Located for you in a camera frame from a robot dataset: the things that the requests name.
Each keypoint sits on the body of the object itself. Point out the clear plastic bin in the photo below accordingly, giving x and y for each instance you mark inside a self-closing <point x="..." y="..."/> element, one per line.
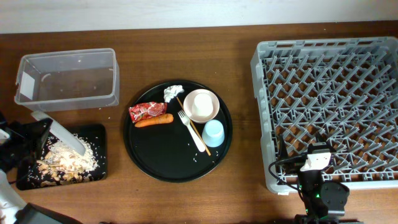
<point x="68" y="80"/>

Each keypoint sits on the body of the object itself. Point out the wooden chopstick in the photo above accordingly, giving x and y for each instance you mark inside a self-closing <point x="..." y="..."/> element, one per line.
<point x="194" y="128"/>

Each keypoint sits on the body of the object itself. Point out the red snack wrapper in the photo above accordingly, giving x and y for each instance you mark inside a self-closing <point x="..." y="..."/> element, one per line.
<point x="147" y="110"/>

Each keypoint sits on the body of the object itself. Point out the grey dishwasher rack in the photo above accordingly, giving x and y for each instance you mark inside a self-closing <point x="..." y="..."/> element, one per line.
<point x="345" y="89"/>

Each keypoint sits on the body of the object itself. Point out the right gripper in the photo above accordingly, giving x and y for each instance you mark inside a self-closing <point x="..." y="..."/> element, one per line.
<point x="283" y="150"/>

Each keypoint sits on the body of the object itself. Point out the light blue cup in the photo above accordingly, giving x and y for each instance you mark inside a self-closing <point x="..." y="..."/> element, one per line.
<point x="213" y="133"/>

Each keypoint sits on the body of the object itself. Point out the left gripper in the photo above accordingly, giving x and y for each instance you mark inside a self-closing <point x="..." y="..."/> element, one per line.
<point x="24" y="134"/>

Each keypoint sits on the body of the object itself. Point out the black rectangular tray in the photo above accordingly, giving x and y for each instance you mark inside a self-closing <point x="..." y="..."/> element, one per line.
<point x="94" y="134"/>

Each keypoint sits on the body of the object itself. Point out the peanut shells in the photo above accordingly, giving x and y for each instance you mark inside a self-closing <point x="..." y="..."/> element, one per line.
<point x="58" y="177"/>

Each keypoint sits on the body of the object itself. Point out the orange carrot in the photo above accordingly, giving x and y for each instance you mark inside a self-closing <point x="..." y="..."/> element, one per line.
<point x="162" y="119"/>

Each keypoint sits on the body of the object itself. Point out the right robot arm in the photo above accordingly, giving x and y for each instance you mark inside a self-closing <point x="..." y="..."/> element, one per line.
<point x="324" y="200"/>

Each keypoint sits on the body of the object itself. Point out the white plastic fork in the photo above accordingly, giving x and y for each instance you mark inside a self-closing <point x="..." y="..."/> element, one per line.
<point x="186" y="121"/>

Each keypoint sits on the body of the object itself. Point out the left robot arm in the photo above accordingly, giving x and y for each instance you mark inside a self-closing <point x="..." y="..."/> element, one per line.
<point x="15" y="210"/>

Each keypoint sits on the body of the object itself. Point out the white tissue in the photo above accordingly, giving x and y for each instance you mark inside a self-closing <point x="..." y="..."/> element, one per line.
<point x="171" y="92"/>

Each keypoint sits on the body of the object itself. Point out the grey plate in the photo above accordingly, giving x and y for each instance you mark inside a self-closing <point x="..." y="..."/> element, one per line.
<point x="61" y="133"/>

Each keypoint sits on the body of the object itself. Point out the white cup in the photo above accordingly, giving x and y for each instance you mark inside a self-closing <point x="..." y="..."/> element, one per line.
<point x="202" y="105"/>

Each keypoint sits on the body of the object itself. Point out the pile of white rice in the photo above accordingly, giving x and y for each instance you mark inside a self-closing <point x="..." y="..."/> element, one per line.
<point x="65" y="158"/>

